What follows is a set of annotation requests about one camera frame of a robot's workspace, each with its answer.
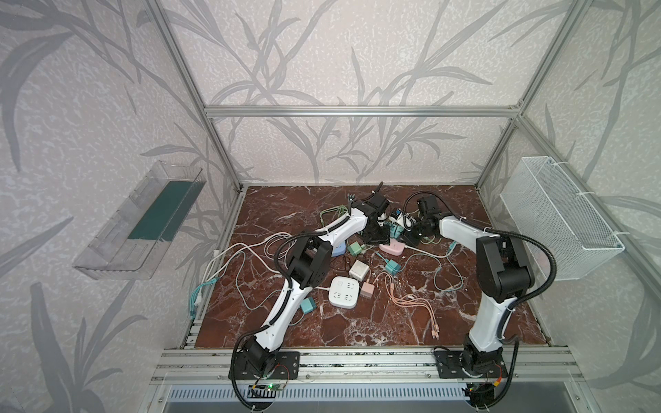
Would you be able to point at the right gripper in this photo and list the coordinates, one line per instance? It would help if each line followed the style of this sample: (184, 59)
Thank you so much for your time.
(413, 236)

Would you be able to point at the white wire basket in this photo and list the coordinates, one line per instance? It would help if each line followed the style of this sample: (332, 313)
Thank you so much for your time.
(548, 206)

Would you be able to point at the pink power strip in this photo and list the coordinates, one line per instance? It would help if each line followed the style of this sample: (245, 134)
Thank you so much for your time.
(394, 247)

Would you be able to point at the green charger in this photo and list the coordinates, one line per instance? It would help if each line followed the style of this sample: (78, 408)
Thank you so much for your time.
(355, 249)

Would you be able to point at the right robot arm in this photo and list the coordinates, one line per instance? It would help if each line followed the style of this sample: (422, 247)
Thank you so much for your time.
(503, 272)

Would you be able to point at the clear plastic tray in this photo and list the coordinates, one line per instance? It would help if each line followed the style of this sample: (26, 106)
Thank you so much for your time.
(135, 240)

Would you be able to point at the teal usb charger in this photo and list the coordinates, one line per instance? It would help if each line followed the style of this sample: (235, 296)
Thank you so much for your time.
(308, 305)

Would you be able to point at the blue power strip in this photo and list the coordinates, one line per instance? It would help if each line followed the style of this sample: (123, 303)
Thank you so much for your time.
(339, 250)

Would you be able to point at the pink usb charger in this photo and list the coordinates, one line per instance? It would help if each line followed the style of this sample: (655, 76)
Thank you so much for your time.
(367, 290)

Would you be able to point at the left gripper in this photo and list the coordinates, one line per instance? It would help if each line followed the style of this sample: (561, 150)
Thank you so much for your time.
(376, 230)

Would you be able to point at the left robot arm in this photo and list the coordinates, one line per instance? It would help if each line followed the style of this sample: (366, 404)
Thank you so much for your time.
(304, 261)

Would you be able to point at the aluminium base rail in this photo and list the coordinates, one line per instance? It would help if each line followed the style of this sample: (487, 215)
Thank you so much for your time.
(360, 365)

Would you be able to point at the white power cord white strip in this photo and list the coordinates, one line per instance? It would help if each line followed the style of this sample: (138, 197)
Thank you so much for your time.
(220, 262)

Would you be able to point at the white usb charger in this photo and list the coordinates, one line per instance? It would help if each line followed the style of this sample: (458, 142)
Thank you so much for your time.
(359, 271)

